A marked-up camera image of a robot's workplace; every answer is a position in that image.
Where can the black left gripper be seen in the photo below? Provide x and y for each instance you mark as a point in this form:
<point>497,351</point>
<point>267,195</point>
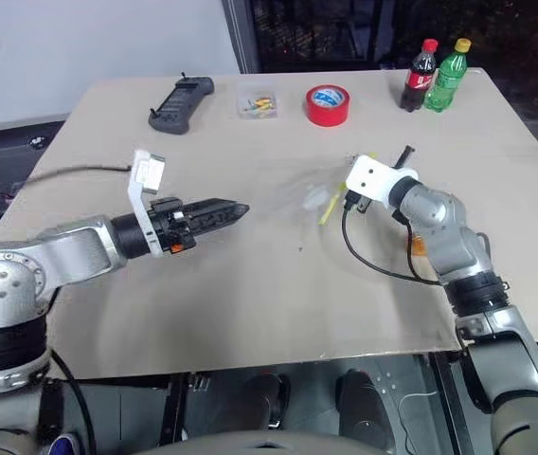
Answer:
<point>174,227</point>

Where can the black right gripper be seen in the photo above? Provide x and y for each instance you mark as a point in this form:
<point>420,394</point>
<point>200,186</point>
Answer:
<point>358,203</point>

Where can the clear plastic zip bag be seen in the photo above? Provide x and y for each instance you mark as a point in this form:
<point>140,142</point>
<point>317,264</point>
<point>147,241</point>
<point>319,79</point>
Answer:
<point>318,196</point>

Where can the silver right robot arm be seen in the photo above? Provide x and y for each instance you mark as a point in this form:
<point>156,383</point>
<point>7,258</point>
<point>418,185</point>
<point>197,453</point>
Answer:
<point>463,251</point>

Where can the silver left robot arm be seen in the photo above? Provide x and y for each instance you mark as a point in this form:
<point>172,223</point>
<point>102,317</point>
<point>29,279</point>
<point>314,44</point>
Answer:
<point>75,249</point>

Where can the cola bottle red cap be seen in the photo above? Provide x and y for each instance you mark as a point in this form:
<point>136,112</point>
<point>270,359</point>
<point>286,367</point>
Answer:
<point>418,80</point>

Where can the green soda bottle yellow cap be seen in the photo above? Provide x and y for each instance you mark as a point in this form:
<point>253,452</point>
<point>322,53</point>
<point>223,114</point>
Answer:
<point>444,83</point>

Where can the red tape roll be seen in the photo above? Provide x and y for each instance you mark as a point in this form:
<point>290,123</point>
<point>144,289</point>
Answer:
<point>328,111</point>

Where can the black handheld remote controller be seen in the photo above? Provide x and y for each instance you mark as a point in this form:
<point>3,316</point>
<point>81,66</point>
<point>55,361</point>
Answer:
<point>179,106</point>

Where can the small clear plastic box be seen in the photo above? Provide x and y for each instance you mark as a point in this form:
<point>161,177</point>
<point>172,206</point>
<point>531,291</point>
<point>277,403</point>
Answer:
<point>258,102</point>

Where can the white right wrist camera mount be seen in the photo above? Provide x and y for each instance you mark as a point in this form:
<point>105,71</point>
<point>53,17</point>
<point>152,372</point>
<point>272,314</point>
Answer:
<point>373,180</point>

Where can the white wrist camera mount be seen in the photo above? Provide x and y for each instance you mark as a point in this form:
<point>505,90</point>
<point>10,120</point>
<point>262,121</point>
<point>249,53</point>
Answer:
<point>148,173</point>
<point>373,180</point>

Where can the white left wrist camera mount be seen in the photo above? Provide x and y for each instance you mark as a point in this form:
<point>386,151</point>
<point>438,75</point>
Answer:
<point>148,173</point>

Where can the grey window frame post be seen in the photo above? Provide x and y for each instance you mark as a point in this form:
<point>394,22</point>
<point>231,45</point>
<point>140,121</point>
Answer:
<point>243,33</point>

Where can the black table leg frame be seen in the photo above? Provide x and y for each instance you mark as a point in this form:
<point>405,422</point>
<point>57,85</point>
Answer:
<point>174,407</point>

